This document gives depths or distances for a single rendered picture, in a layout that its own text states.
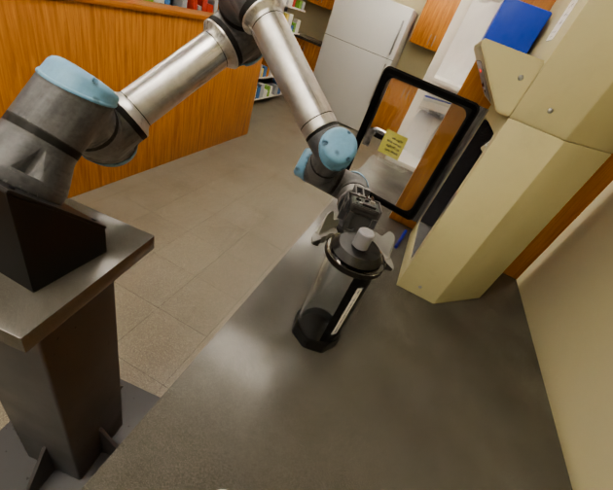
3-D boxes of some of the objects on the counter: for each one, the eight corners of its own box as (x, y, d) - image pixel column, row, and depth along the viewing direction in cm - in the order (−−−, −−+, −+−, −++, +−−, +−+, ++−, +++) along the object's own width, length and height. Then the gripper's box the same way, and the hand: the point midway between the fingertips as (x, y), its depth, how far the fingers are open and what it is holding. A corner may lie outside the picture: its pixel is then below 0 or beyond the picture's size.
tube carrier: (339, 358, 63) (388, 282, 51) (287, 341, 63) (323, 261, 50) (342, 317, 72) (383, 244, 60) (296, 301, 71) (329, 225, 59)
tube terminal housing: (476, 266, 112) (700, 1, 67) (482, 330, 86) (853, -35, 41) (410, 233, 115) (580, -40, 71) (396, 285, 89) (652, -95, 45)
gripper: (320, 170, 70) (311, 206, 53) (404, 200, 71) (422, 245, 54) (307, 204, 74) (296, 248, 57) (387, 232, 76) (398, 284, 59)
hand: (350, 260), depth 57 cm, fingers open, 14 cm apart
